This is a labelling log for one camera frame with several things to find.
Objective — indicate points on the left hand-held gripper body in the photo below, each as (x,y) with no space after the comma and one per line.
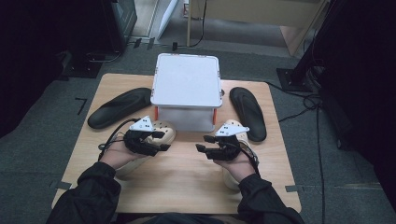
(138,141)

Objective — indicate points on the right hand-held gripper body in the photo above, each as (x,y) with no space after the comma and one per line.
(227,147)

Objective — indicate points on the black flip-flop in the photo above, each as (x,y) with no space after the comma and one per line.
(249,113)
(118,107)

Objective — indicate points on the white shoe rack orange posts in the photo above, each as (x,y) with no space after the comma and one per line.
(186,81)

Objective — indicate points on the person's right hand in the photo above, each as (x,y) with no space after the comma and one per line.
(239,166)

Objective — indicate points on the person's left hand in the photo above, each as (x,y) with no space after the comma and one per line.
(116,155)

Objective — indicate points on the dark stand base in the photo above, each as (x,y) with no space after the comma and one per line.
(82,67)

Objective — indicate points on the white board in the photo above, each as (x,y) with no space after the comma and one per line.
(168,17)

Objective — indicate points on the black cabinet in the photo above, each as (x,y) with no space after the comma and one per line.
(121,21)

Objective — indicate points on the light wooden cabinet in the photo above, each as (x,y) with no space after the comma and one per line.
(249,9)

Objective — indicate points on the black stand with base plate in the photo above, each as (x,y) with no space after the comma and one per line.
(294,79)

